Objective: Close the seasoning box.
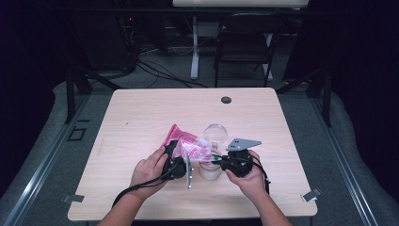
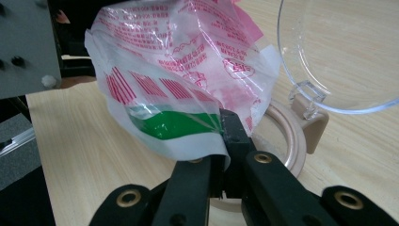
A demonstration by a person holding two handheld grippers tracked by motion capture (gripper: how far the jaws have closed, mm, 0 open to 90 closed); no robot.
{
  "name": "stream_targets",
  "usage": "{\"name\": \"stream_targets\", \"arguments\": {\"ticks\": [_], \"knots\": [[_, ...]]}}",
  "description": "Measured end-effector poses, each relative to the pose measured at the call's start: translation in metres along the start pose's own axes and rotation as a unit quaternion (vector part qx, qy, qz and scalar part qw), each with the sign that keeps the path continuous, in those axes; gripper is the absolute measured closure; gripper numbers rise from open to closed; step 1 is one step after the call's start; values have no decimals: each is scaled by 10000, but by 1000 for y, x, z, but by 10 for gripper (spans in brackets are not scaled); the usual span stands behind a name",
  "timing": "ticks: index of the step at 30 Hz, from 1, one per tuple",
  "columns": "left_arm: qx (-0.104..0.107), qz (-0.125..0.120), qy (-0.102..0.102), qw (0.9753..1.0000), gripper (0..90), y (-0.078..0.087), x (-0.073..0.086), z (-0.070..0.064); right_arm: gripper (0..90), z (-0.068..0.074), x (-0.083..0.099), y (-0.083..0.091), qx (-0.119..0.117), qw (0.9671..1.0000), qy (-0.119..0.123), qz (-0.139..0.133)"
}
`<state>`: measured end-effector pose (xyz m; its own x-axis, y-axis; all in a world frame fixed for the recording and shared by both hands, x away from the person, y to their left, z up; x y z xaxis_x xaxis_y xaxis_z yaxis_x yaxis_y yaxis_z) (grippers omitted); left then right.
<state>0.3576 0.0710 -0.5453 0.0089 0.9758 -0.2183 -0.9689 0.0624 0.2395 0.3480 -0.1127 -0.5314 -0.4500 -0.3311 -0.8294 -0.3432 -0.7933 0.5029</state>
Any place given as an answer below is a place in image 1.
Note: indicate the black metal stand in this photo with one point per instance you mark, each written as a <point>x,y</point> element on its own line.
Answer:
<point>70,94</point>
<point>327,97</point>

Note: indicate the white desk leg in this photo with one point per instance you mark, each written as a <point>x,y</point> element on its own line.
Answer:
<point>194,56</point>

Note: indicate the pink and white snack bag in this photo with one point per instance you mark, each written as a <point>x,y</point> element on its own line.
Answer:
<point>188,144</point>

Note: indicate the aluminium floor rail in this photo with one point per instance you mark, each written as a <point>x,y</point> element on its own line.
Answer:
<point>40,175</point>
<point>348,175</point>

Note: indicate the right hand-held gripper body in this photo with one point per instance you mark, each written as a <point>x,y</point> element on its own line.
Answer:
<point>238,163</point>

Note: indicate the person's right hand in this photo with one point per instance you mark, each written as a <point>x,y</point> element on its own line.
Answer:
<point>251,186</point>

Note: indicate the grey box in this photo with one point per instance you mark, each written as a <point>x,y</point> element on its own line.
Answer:
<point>207,29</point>

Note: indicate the dark round table grommet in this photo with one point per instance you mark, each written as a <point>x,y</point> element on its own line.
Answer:
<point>226,100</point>

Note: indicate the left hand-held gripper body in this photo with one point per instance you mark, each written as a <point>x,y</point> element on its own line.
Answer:
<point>175,169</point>

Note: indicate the person's left hand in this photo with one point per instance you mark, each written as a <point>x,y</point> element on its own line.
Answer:
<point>147,177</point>

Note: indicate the green torn bag strip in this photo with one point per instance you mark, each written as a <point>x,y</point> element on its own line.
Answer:
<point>214,158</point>

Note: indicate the black tape strip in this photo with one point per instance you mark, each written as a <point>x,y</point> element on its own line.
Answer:
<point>83,120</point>

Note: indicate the grey tape tab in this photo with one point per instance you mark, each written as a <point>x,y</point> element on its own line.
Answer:
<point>73,198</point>
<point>311,194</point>

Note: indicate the black folding chair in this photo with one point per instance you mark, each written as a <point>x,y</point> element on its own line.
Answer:
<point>244,47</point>

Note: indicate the dark curtain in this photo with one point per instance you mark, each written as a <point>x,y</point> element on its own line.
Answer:
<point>370,78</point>
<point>28,78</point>

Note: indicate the black computer case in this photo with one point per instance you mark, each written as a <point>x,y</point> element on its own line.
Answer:
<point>103,40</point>

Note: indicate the clear plastic cup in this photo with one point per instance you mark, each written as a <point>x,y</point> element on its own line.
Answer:
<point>209,172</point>

